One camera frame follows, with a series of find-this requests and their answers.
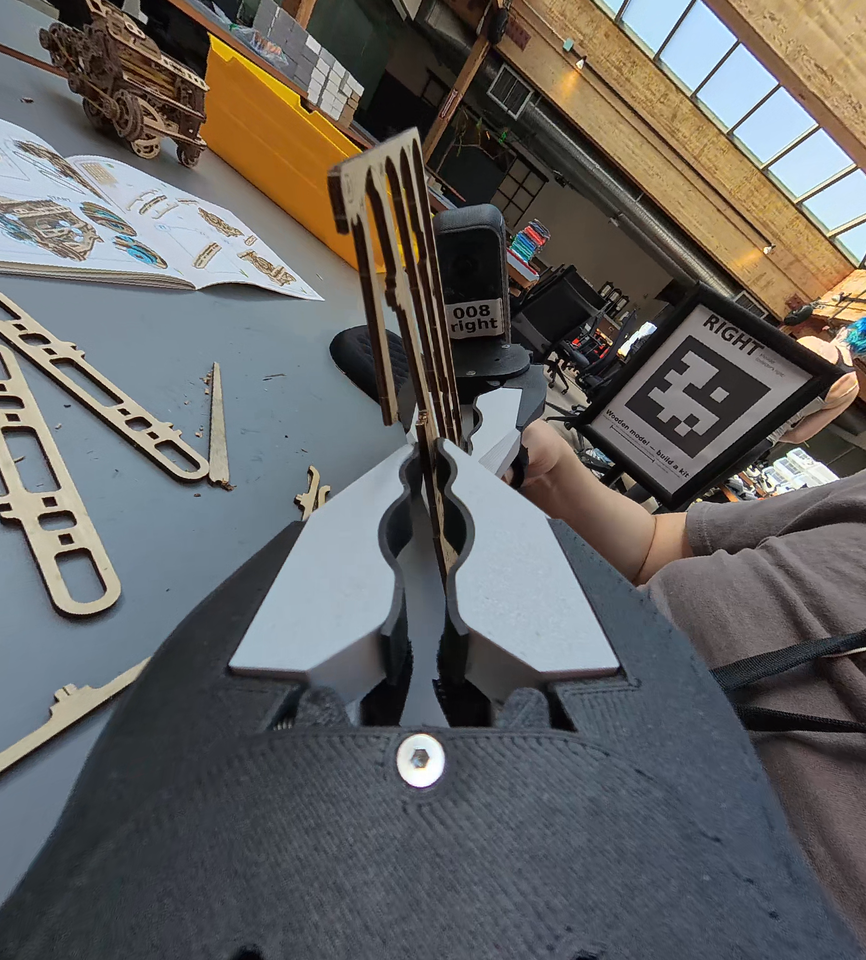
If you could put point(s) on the assembled wooden model vehicle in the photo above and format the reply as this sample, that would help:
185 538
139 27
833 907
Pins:
125 82

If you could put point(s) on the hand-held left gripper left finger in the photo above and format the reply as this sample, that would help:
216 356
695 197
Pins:
328 585

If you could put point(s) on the black office chair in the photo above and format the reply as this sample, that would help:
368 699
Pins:
560 307

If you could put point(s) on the model instruction booklet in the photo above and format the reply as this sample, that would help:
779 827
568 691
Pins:
27 172

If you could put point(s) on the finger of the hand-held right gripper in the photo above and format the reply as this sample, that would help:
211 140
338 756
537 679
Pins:
500 459
504 416

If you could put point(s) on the person's right hand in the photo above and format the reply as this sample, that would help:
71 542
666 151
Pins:
545 454

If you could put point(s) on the yellow plastic bin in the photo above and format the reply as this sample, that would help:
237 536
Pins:
268 135

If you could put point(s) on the stack of small white boxes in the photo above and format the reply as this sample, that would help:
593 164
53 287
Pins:
328 79

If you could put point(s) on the black disc on pole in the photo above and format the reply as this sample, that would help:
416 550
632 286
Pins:
799 313

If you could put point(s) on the framed marker sign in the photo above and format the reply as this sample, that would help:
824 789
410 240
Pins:
710 390

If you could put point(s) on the pointed wooden sliver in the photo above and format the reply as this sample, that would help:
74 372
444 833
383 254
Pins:
216 442

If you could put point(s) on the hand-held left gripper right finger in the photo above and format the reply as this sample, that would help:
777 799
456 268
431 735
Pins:
523 600

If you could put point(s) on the white wall vent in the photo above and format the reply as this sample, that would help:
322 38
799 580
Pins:
509 90

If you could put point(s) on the small wooden model piece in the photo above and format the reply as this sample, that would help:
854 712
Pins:
313 495

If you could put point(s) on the arched wooden model panel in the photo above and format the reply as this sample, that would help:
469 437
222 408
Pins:
374 322

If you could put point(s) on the stack of coloured folders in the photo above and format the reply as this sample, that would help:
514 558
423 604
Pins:
530 240

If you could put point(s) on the person's right forearm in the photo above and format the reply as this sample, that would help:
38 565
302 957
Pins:
628 525

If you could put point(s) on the thin wooden offcut frame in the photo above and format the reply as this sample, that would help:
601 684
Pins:
65 712

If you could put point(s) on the skylight window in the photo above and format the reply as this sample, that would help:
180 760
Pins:
763 90

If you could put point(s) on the slotted wooden strip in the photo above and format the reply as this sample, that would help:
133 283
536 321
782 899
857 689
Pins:
24 491
54 346

